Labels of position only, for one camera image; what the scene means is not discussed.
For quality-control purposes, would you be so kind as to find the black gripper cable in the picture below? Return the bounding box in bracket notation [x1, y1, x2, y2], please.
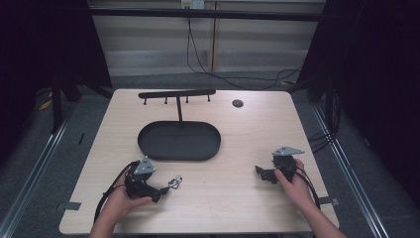
[93, 160, 141, 224]
[293, 166, 322, 210]

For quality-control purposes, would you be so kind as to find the black wall cable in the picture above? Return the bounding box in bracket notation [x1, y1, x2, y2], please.
[185, 16, 304, 91]

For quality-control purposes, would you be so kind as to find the white wall socket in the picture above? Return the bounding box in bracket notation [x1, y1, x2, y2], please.
[180, 0, 206, 10]

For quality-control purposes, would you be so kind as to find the silver key ring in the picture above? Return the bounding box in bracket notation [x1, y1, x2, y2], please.
[167, 175, 183, 190]

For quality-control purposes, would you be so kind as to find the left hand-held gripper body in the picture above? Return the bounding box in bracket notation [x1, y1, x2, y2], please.
[124, 157, 158, 200]

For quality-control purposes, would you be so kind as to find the person's right hand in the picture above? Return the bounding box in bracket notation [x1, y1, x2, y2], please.
[274, 158, 315, 210]

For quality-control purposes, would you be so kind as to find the person's left hand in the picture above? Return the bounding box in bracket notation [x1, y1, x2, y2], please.
[104, 175, 154, 221]

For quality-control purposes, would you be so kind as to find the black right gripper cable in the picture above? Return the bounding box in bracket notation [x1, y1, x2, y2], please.
[293, 166, 322, 210]

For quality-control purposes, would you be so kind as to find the dark curtain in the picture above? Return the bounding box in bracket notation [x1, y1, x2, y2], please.
[296, 0, 420, 199]
[0, 0, 113, 167]

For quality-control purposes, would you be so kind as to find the black hook stand with tray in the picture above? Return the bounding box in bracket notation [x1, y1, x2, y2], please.
[137, 88, 222, 163]

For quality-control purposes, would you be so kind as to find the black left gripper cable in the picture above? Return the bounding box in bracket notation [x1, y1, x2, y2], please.
[93, 160, 141, 224]

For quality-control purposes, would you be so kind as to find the grey tape strip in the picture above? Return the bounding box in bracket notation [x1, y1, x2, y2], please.
[318, 195, 340, 207]
[54, 200, 82, 213]

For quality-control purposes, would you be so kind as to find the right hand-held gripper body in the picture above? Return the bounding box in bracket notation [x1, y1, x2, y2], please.
[271, 146, 306, 183]

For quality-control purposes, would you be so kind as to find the yellow floor tape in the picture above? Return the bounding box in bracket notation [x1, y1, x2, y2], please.
[38, 92, 53, 111]

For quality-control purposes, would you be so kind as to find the bundle of black floor cables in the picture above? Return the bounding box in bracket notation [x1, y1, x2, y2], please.
[307, 87, 343, 154]

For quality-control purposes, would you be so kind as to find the black metal stand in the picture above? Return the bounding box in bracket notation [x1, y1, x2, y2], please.
[49, 75, 83, 135]

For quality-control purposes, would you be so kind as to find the metal floor rail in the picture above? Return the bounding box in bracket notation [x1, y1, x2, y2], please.
[311, 102, 394, 238]
[0, 102, 78, 238]

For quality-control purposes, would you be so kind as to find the black horizontal bar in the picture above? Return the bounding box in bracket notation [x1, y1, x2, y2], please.
[88, 7, 327, 23]

